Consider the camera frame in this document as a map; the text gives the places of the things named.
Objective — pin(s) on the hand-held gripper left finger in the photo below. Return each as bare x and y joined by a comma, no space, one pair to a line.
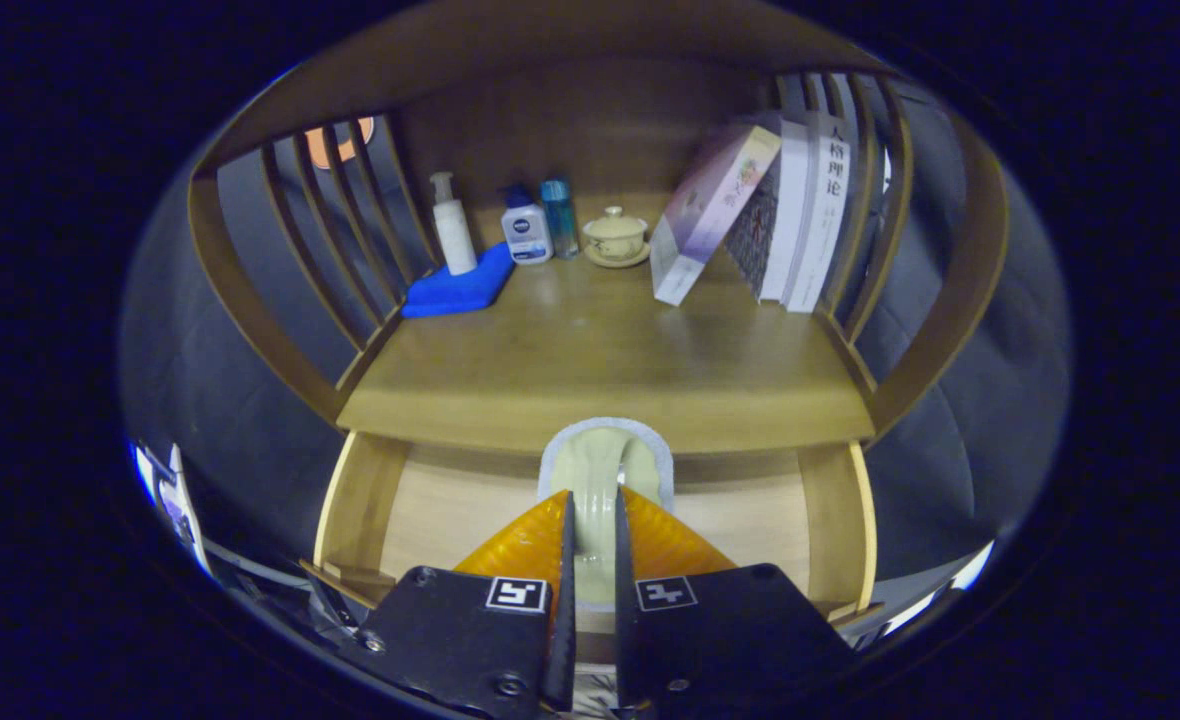
562,620

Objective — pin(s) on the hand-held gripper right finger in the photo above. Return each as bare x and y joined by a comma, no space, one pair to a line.
625,620

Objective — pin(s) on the wooden drawer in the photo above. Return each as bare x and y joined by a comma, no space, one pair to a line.
450,510

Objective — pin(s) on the wooden countertop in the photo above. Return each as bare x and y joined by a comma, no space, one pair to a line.
590,350

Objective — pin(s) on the wooden cabinet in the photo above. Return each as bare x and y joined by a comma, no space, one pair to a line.
590,110

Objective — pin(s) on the blue folded cloth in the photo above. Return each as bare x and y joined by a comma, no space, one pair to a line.
460,290

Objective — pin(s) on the beige lidded tea cup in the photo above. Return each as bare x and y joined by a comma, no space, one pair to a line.
615,240

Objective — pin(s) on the white lotion bottle blue cap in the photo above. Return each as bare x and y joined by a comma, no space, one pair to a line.
527,235

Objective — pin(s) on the teal bottle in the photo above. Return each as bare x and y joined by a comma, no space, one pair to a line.
560,220

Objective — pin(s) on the white pump bottle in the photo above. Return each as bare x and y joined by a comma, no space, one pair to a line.
453,235

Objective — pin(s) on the pink leaning book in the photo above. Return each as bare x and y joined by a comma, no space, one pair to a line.
705,215

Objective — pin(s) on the black backdrop cloth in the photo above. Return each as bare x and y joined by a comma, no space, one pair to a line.
210,400

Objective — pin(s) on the plain white book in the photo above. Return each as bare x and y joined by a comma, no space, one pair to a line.
790,210

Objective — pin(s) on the white book black characters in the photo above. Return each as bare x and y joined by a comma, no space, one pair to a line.
822,210

